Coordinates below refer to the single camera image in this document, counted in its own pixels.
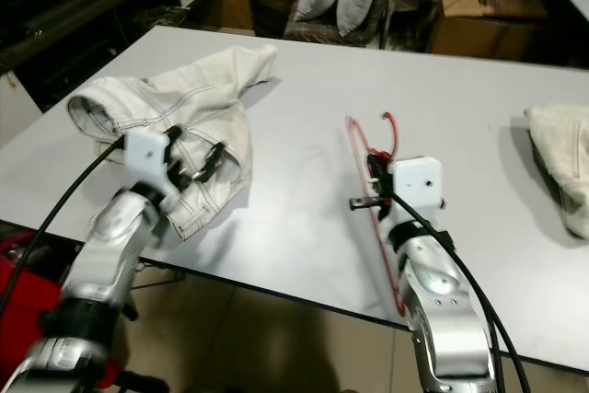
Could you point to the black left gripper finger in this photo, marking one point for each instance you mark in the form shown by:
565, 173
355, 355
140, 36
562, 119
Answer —
174, 135
214, 158

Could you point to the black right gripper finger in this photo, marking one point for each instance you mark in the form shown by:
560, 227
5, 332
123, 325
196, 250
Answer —
363, 202
373, 165

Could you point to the red plastic hanger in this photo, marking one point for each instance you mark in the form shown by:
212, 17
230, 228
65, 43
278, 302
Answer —
395, 131

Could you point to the white stitched jeans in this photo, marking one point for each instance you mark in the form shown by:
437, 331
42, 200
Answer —
184, 89

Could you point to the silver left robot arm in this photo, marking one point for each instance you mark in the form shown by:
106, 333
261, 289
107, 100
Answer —
110, 246

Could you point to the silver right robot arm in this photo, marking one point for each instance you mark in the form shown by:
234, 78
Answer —
442, 292

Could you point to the white table black legs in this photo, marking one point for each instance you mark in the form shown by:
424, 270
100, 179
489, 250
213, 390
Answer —
423, 89

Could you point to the black low shelf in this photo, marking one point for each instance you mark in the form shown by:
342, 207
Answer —
74, 25

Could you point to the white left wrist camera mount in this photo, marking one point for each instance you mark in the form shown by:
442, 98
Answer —
145, 149

